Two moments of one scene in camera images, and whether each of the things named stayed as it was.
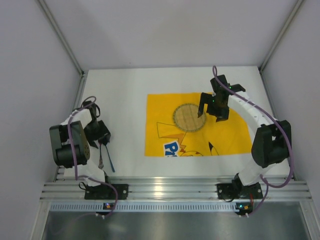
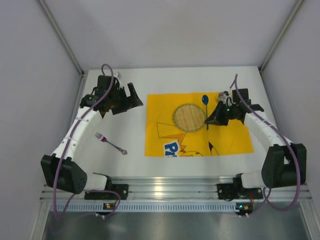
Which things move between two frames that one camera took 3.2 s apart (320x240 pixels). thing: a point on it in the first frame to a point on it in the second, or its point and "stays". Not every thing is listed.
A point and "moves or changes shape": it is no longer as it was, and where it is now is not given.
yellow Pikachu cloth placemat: [163, 137] stays
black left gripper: [102, 136] to [125, 99]
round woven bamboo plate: [185, 118] stays
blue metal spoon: [111, 163] moves or changes shape
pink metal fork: [100, 165] to [104, 139]
